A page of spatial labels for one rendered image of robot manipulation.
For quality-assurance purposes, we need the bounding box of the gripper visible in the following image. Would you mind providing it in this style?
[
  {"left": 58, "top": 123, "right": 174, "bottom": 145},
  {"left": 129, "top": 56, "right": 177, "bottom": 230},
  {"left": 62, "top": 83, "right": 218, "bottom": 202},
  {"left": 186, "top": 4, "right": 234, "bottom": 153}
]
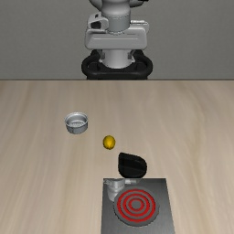
[{"left": 84, "top": 12, "right": 151, "bottom": 62}]

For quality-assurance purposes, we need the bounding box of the grey ramekin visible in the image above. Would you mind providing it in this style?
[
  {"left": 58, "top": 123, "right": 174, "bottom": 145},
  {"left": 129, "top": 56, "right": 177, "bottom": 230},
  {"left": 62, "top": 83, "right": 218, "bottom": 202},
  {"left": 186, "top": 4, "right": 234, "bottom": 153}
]
[{"left": 64, "top": 112, "right": 90, "bottom": 135}]

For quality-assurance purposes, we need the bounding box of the yellow lemon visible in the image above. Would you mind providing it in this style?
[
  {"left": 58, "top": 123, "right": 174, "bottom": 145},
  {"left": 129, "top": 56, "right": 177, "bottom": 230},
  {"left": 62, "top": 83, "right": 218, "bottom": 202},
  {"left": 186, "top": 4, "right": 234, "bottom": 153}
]
[{"left": 102, "top": 134, "right": 117, "bottom": 151}]

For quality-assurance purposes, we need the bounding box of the grey stove plate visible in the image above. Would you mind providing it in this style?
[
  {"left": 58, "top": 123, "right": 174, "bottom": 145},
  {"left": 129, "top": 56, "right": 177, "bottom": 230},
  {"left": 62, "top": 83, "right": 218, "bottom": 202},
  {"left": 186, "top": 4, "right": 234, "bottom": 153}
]
[{"left": 101, "top": 177, "right": 176, "bottom": 234}]

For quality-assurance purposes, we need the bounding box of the black rounded object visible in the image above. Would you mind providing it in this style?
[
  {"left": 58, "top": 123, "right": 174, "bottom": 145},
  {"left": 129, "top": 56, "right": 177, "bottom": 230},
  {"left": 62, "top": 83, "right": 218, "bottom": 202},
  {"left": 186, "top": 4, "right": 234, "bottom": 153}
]
[{"left": 117, "top": 152, "right": 148, "bottom": 179}]

